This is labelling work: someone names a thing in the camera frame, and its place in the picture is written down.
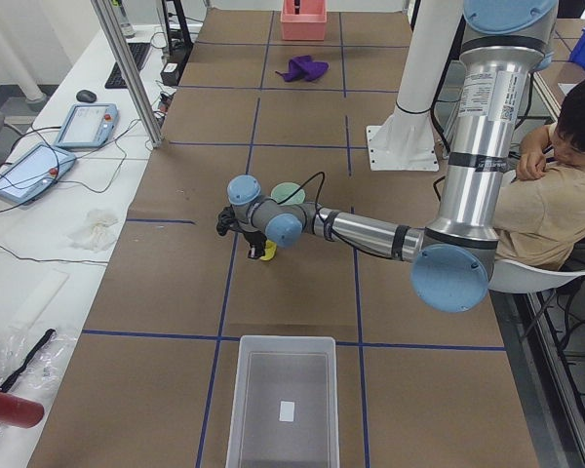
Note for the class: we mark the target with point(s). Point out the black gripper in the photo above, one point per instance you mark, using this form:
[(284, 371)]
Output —
[(252, 239)]

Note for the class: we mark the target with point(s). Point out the yellow plastic cup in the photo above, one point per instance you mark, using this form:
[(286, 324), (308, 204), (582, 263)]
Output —
[(269, 251)]

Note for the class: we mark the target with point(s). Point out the mint green bowl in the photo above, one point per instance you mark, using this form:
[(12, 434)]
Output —
[(288, 193)]

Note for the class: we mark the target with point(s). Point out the purple cloth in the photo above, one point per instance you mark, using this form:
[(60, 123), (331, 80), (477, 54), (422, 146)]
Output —
[(304, 68)]

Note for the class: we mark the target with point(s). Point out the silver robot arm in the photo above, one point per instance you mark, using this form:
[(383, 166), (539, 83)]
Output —
[(452, 257)]

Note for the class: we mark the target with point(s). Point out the black power adapter box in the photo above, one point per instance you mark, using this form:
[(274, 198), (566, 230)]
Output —
[(170, 74)]

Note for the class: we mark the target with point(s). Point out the crumpled white tissue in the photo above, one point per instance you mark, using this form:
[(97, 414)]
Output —
[(95, 234)]

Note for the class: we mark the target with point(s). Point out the clear plastic bin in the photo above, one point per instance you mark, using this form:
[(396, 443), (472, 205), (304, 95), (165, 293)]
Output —
[(284, 410)]

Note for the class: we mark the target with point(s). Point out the far teach pendant tablet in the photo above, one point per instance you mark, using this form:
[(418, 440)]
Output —
[(87, 126)]

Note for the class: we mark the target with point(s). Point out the teach pendant tablet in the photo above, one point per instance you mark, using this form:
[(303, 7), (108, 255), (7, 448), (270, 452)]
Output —
[(34, 173), (87, 126)]

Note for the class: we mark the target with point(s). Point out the white foam strip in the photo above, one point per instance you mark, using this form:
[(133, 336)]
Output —
[(35, 304)]

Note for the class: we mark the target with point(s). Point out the black computer mouse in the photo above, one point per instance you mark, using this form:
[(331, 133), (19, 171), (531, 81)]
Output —
[(86, 96)]

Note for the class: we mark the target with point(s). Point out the pink plastic bin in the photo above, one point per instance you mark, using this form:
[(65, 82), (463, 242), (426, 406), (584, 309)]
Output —
[(304, 20)]

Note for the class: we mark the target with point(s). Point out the near teach pendant tablet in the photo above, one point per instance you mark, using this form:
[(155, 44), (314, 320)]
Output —
[(34, 173)]

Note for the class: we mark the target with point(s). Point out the white chair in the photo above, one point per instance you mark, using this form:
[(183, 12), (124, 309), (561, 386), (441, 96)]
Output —
[(510, 276)]

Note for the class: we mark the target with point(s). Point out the clear plastic bag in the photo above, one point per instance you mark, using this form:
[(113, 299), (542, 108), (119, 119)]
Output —
[(34, 363)]

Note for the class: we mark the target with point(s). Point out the seated person in beige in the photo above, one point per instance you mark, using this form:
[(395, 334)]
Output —
[(540, 216)]

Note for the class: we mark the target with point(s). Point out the red cylinder bottle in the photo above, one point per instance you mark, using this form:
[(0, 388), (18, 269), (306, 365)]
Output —
[(19, 412)]

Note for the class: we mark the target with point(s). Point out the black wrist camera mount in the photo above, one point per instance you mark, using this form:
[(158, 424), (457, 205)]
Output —
[(227, 221)]

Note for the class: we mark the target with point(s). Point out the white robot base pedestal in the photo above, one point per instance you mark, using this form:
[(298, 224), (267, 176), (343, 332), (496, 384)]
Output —
[(405, 141)]

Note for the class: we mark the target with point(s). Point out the aluminium frame post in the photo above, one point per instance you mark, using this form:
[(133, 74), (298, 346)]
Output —
[(120, 50)]

